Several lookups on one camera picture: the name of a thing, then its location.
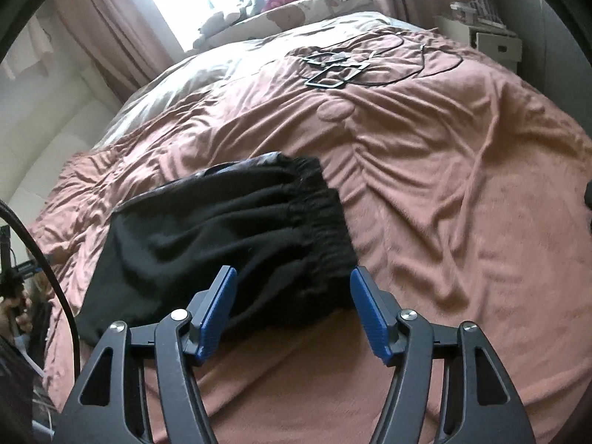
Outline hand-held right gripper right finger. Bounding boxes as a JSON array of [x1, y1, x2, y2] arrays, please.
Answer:
[[350, 267, 537, 444]]

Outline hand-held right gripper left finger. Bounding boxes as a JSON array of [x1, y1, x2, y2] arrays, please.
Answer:
[[55, 266, 239, 444]]

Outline white nightstand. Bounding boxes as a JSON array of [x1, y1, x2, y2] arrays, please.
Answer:
[[435, 14, 523, 72]]

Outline black square frame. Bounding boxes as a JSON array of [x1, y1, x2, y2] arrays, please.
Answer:
[[303, 53, 371, 90]]

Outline black pants with patterned lining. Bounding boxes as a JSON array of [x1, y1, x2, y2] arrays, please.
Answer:
[[74, 150, 359, 345]]

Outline brown bed comforter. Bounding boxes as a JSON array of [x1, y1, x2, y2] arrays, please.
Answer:
[[25, 11, 592, 444]]

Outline thick black cable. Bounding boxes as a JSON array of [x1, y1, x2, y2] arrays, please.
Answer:
[[0, 199, 83, 380]]

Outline beige pillow with brown print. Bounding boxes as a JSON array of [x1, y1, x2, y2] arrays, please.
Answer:
[[194, 0, 375, 49]]

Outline thin black cable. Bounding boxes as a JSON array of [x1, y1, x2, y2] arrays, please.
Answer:
[[296, 32, 463, 88]]

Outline row of books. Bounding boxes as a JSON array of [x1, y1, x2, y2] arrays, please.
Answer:
[[455, 0, 506, 26]]

